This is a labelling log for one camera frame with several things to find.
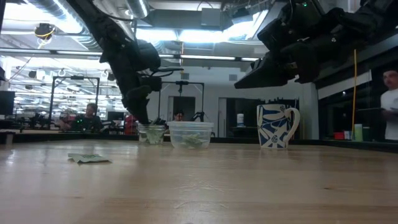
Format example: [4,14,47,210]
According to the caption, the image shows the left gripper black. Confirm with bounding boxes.
[119,70,155,126]

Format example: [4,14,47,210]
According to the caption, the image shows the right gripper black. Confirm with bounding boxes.
[234,7,335,90]

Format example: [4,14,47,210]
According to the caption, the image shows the green white stevia packet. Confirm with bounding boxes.
[145,128,164,145]
[67,152,111,165]
[179,133,206,149]

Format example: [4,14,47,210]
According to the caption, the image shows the red chair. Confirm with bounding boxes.
[124,114,139,136]

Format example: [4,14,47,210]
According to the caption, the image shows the small clear glass cup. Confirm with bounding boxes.
[137,123,167,146]

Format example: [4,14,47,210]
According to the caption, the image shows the clear plastic round container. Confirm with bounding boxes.
[167,121,215,150]

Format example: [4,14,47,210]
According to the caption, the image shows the long ceiling light bar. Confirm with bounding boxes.
[0,47,261,62]

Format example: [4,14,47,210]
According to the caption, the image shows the grey ceiling unit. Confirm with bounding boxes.
[201,7,223,27]

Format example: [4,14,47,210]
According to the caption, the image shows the green cup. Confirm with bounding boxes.
[354,123,364,142]

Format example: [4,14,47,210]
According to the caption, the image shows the black monitor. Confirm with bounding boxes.
[0,90,16,116]

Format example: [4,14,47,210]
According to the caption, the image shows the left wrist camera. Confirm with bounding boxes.
[141,76,163,93]

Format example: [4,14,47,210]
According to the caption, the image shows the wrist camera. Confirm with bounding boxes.
[287,42,322,85]
[141,76,163,93]

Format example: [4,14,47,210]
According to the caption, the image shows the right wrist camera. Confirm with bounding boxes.
[287,42,322,85]

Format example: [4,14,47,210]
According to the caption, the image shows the black rig frame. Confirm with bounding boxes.
[157,80,206,123]
[49,75,101,126]

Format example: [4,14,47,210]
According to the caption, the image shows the black aluminium table frame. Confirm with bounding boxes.
[0,129,398,154]

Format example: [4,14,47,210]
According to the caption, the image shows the black ceiling cord reel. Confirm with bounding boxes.
[34,22,57,40]

